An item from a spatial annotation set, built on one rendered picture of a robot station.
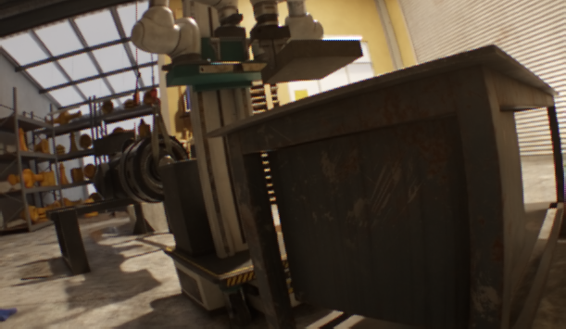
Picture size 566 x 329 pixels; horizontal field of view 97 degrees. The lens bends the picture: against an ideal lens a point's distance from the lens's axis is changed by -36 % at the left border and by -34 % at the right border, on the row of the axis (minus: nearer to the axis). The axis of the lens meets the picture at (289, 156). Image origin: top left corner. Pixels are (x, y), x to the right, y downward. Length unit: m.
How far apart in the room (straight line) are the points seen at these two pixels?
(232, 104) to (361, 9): 7.35
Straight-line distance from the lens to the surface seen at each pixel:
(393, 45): 8.79
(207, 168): 1.77
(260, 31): 1.18
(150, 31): 1.51
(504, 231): 0.53
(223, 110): 1.90
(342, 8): 8.79
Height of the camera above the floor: 0.77
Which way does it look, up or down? level
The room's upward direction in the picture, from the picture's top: 10 degrees counter-clockwise
